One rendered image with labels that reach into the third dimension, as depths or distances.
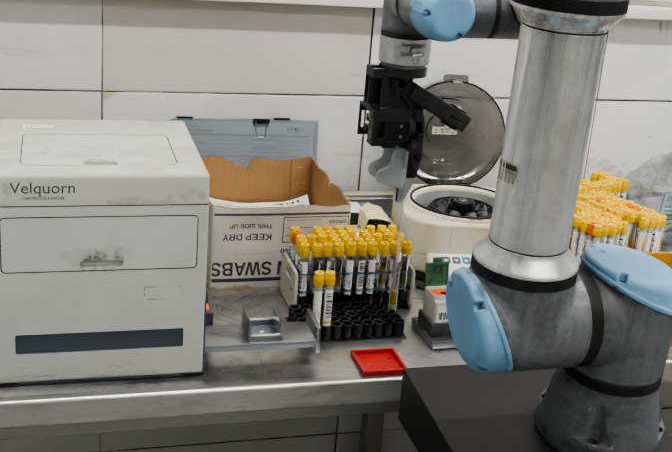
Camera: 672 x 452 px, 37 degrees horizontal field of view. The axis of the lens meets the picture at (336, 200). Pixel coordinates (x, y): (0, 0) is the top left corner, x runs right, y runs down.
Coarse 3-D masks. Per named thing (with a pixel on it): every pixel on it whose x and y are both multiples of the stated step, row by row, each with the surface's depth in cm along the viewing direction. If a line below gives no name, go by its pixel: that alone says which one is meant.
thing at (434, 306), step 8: (432, 288) 157; (440, 288) 157; (424, 296) 158; (432, 296) 155; (440, 296) 154; (424, 304) 158; (432, 304) 155; (440, 304) 154; (424, 312) 158; (432, 312) 155; (440, 312) 154; (432, 320) 155; (440, 320) 155
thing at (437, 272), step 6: (438, 258) 157; (426, 264) 157; (432, 264) 157; (438, 264) 157; (444, 264) 158; (426, 270) 157; (432, 270) 157; (438, 270) 158; (444, 270) 158; (426, 276) 157; (432, 276) 157; (438, 276) 158; (444, 276) 158; (426, 282) 157; (432, 282) 158; (438, 282) 158; (444, 282) 158
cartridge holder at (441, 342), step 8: (416, 320) 160; (424, 320) 157; (416, 328) 159; (424, 328) 157; (432, 328) 154; (440, 328) 155; (448, 328) 155; (424, 336) 156; (432, 336) 155; (440, 336) 155; (448, 336) 155; (432, 344) 153; (440, 344) 154; (448, 344) 154
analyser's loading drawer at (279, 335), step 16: (256, 320) 147; (272, 320) 148; (208, 336) 143; (224, 336) 144; (240, 336) 144; (256, 336) 142; (272, 336) 143; (288, 336) 145; (304, 336) 146; (320, 336) 145; (208, 352) 141
